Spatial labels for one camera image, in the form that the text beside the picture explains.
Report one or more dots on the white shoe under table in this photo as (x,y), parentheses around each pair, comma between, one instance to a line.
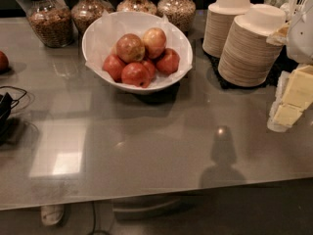
(52,215)

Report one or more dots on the black device with cable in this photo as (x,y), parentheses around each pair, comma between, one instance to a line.
(11,102)

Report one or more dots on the red apple middle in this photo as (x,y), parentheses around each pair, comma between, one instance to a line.
(150,66)

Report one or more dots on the glass cereal jar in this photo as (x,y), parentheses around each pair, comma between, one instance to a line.
(51,22)
(181,13)
(84,12)
(145,6)

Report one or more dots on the white oval bowl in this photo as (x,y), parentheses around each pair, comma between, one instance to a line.
(98,36)

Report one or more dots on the yellow-red apple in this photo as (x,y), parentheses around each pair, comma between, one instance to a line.
(130,48)
(154,40)

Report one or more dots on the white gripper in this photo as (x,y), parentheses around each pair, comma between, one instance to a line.
(301,36)

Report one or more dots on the front stack paper bowls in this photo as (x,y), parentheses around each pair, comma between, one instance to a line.
(258,22)

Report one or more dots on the rear stack paper bowls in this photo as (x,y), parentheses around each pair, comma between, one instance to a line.
(220,15)

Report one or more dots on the glass cereal jar far left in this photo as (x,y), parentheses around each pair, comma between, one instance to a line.
(51,22)

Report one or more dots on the stack paper bowls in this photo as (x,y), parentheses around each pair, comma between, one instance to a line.
(258,22)
(220,15)

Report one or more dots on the red apple front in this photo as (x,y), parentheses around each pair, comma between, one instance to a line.
(136,74)

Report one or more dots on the white paper bowl liner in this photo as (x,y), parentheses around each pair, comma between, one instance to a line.
(107,28)

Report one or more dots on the red apple at left edge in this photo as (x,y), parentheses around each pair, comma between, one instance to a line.
(4,62)

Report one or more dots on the red apple right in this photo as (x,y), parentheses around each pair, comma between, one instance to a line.
(168,63)

